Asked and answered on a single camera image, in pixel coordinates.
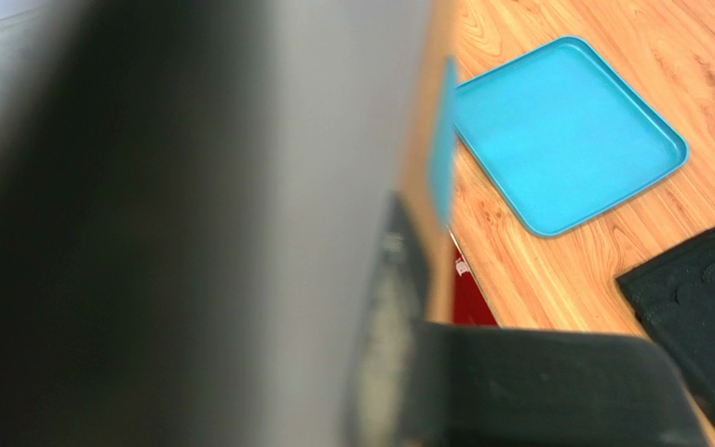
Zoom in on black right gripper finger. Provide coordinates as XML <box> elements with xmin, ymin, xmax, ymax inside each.
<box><xmin>347</xmin><ymin>196</ymin><xmax>706</xmax><ymax>446</ymax></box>

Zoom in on blue tin lid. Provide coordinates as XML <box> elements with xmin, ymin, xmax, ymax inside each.
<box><xmin>454</xmin><ymin>35</ymin><xmax>689</xmax><ymax>237</ymax></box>

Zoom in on metal serving tongs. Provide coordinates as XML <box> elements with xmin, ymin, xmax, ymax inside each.
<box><xmin>0</xmin><ymin>1</ymin><xmax>457</xmax><ymax>446</ymax></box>

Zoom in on red chocolate tray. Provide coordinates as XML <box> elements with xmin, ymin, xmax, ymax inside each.
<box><xmin>450</xmin><ymin>233</ymin><xmax>497</xmax><ymax>326</ymax></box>

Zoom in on black cloth placemat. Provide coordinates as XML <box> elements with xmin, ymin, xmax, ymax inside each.
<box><xmin>616</xmin><ymin>227</ymin><xmax>715</xmax><ymax>427</ymax></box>

